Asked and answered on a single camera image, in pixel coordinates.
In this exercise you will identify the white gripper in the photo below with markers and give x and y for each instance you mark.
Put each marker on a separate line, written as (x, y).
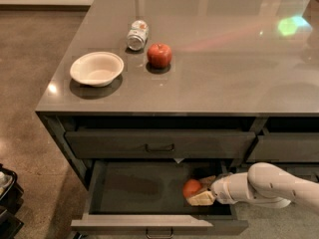
(219, 188)

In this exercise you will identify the orange fruit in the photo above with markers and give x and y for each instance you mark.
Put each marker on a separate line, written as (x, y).
(191, 187)

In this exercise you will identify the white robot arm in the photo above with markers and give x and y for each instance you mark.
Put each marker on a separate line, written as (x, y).
(264, 185)

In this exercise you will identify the top right drawer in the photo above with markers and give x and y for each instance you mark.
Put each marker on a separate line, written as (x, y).
(286, 147)

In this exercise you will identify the open middle drawer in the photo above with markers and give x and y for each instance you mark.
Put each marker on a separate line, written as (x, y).
(144, 197)

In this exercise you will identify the closed top left drawer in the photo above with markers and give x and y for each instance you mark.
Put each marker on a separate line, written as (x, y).
(159, 143)

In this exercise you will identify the grey counter cabinet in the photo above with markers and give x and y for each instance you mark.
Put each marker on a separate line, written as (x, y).
(245, 65)

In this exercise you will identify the red apple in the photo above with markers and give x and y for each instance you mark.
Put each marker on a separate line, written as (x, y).
(159, 55)

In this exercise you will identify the white paper bowl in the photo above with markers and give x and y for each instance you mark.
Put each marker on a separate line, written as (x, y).
(97, 69)

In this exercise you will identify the silver soda can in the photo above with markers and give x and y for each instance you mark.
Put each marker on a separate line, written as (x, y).
(138, 35)

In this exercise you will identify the black cart at left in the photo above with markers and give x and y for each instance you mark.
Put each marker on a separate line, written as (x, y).
(10, 202)

